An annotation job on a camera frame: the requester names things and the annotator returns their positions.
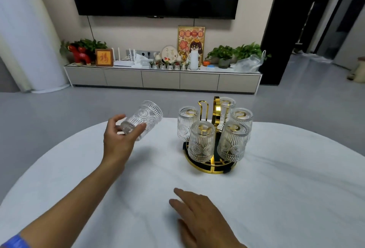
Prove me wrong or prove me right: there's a person's left hand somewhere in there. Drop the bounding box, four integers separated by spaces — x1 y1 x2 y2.
102 114 148 169

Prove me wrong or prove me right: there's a gold framed cartoon picture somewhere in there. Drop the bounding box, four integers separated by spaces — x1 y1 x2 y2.
177 26 206 64

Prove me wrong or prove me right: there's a white tissue pack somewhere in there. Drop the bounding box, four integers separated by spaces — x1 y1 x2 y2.
134 54 154 69

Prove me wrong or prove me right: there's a white plastic bottle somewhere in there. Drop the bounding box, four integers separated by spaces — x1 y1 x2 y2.
189 50 200 71

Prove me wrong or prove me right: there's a green plant in grey pot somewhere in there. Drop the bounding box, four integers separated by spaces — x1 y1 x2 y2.
206 45 236 69

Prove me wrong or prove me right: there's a gold and black cup rack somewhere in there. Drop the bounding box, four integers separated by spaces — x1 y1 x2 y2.
182 96 238 175

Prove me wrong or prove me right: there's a person's right hand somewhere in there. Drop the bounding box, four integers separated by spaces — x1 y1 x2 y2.
169 188 247 248

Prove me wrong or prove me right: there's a white tower air conditioner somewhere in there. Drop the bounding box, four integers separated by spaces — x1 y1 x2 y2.
0 0 71 94

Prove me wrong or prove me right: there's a grey wall power outlet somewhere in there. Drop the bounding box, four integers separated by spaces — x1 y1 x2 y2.
134 50 160 59

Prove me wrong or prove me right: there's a row of tiny potted ornaments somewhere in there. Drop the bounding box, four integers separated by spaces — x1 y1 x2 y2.
148 60 191 71

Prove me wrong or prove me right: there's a round embroidered decoration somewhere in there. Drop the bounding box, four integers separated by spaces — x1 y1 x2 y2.
161 45 179 64

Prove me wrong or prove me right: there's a green leafy potted plant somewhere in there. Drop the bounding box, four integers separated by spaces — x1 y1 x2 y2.
59 39 107 60

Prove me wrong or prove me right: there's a clear plastic bag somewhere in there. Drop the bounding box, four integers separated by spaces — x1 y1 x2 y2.
233 50 266 73

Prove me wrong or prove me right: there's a blue sleeve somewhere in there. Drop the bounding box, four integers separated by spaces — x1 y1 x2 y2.
0 234 32 248

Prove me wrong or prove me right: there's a white router with antennas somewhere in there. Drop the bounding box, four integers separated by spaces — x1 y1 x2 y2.
111 47 137 67

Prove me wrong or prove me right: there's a black television cable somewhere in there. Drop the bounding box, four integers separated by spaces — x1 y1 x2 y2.
87 16 94 42

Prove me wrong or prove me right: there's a green trailing potted plant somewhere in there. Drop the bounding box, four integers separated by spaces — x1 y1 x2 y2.
232 42 271 64

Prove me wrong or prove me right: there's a white long television cabinet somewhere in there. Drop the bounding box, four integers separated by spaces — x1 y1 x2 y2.
64 63 263 95

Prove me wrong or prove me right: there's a person's left forearm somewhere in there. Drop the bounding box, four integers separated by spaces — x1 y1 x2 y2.
18 158 127 248

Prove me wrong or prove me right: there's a red horse figurine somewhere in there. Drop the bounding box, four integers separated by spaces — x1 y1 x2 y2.
68 44 92 66

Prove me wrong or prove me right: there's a small gold framed picture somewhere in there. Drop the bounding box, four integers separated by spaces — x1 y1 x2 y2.
95 48 114 67

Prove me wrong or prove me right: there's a mop with long handle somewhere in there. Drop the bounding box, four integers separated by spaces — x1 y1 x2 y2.
294 1 315 54

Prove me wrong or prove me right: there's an embossed clear glass cup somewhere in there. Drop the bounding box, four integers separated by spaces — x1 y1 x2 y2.
218 97 236 123
188 120 216 163
229 108 254 143
217 122 250 163
120 100 163 142
177 106 201 142

